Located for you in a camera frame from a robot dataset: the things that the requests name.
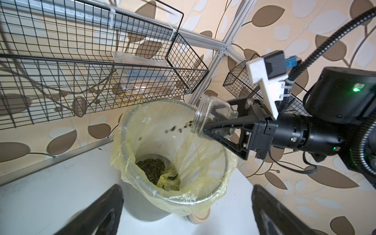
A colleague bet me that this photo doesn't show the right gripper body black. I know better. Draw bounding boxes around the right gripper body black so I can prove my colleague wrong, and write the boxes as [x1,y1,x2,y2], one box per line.
[239,102,278,160]

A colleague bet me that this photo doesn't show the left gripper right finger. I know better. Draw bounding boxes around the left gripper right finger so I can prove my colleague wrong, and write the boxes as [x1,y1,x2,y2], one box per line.
[252,185,316,235]

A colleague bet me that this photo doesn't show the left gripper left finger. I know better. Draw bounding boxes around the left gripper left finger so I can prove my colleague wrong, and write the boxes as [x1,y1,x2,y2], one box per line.
[56,184,124,235]

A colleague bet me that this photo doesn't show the jar with beige lid back-left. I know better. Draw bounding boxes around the jar with beige lid back-left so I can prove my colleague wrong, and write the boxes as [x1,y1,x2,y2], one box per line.
[191,94,239,137]

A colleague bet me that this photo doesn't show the wire basket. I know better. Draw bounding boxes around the wire basket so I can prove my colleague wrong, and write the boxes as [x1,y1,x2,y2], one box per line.
[1,1,209,130]
[223,61,309,116]

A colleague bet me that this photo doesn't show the yellow trash bag liner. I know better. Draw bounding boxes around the yellow trash bag liner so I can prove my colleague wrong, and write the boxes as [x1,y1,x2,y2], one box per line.
[110,99,239,216]

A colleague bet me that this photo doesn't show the back wire basket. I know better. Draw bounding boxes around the back wire basket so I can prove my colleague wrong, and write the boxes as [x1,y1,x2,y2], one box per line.
[1,1,209,130]

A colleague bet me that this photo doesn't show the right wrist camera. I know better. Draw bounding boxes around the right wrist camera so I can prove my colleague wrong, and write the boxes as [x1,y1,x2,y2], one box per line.
[246,51,300,119]

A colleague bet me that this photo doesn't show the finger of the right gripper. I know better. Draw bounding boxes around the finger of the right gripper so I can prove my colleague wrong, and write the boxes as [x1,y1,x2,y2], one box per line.
[227,97,248,118]
[203,115,255,153]

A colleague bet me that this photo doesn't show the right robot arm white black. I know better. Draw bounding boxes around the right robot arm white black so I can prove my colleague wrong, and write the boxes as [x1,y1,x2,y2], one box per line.
[195,8,376,185]

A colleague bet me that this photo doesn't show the right wire basket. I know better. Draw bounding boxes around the right wire basket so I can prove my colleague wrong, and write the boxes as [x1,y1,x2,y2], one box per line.
[223,61,309,116]

